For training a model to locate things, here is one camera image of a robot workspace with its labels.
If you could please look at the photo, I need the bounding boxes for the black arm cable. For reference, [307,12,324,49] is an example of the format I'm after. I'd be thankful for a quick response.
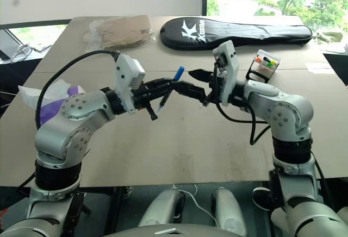
[209,63,273,146]
[34,50,121,129]

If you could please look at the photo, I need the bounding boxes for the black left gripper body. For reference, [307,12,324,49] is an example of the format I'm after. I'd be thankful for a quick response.
[132,82,159,121]

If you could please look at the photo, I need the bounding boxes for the black racket bag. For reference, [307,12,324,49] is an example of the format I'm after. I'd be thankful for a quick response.
[159,16,313,51]

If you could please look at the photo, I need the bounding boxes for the tan item in plastic bag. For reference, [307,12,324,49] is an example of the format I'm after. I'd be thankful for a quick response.
[82,14,158,53]

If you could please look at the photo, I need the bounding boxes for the clear box of coloured markers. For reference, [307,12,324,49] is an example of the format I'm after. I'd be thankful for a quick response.
[253,48,282,72]

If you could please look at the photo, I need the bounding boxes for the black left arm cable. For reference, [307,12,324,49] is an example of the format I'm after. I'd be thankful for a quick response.
[34,50,121,129]

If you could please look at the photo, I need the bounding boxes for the blue capped pen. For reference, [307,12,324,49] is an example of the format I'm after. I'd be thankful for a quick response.
[156,66,185,113]

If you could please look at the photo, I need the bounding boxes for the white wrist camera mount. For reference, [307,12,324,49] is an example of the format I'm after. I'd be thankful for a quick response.
[212,40,240,105]
[113,53,146,116]

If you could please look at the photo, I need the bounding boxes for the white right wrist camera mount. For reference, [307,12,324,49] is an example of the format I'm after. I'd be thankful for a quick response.
[212,40,240,105]

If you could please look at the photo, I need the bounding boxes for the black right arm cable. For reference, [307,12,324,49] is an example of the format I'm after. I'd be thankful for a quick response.
[209,63,273,146]

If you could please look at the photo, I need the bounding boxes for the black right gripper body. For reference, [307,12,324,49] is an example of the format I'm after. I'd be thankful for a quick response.
[202,71,227,106]

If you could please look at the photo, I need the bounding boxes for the black shoe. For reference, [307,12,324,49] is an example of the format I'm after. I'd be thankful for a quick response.
[252,186,276,212]

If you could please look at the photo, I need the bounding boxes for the grey coiled cable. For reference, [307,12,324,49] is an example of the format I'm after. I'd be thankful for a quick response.
[10,44,33,63]

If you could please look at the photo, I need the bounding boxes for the black pen holder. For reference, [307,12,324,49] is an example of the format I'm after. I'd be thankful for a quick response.
[245,59,276,85]

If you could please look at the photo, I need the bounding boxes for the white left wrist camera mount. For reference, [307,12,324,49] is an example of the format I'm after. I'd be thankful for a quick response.
[113,53,146,116]

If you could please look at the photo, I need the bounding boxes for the grey robot torso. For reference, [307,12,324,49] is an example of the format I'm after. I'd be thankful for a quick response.
[102,221,246,237]

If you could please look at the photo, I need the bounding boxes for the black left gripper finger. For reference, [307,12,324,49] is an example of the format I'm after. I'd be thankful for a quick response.
[148,84,176,98]
[145,77,178,86]

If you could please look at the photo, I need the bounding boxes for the thin white cable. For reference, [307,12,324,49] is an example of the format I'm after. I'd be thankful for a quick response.
[177,190,219,228]

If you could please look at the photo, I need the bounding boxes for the green cloth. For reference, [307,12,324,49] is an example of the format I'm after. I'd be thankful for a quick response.
[314,31,348,46]

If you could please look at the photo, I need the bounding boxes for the silver rounded robot leg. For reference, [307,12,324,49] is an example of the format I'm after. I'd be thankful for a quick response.
[213,188,247,235]
[138,188,186,230]

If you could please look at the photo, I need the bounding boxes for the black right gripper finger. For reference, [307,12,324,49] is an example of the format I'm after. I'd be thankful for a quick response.
[172,80,210,103]
[188,68,214,83]

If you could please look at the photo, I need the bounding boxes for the white and purple plastic bag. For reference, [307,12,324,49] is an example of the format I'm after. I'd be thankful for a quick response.
[17,78,88,127]

